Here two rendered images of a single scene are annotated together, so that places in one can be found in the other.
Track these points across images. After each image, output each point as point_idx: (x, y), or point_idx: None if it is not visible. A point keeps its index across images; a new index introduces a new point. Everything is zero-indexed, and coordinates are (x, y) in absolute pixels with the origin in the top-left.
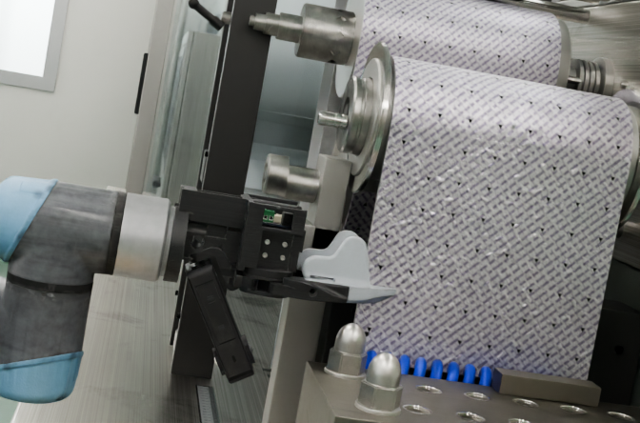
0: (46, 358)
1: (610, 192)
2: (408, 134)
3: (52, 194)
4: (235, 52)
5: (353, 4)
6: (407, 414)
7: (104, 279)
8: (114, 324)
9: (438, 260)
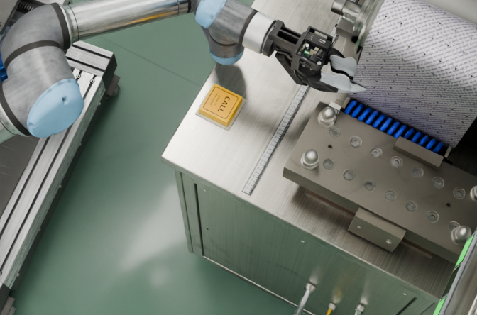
0: (222, 58)
1: (473, 106)
2: (371, 52)
3: (217, 18)
4: None
5: None
6: (319, 169)
7: None
8: None
9: (387, 89)
